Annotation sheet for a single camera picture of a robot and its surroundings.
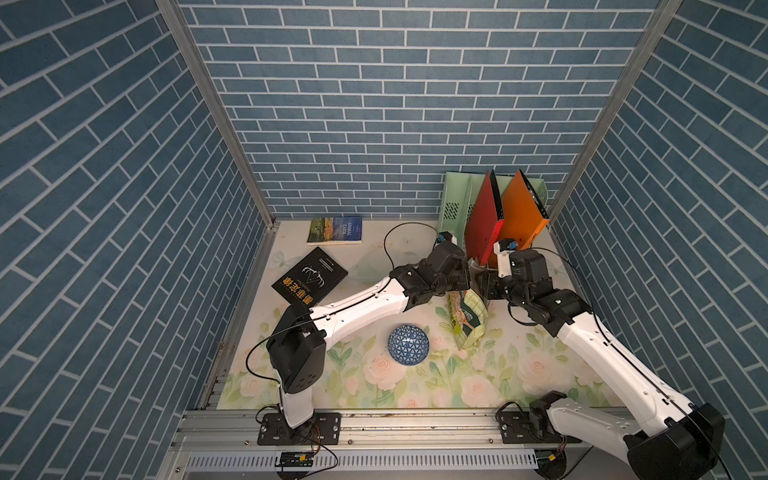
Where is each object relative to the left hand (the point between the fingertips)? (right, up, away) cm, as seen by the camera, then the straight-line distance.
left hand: (479, 276), depth 77 cm
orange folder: (+14, +16, +4) cm, 22 cm away
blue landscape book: (-46, +14, +39) cm, 62 cm away
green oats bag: (-2, -10, +2) cm, 11 cm away
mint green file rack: (0, +28, +25) cm, 38 cm away
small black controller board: (-46, -44, -5) cm, 64 cm away
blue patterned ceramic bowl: (-18, -21, +9) cm, 30 cm away
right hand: (+2, 0, +2) cm, 3 cm away
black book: (-51, -4, +22) cm, 55 cm away
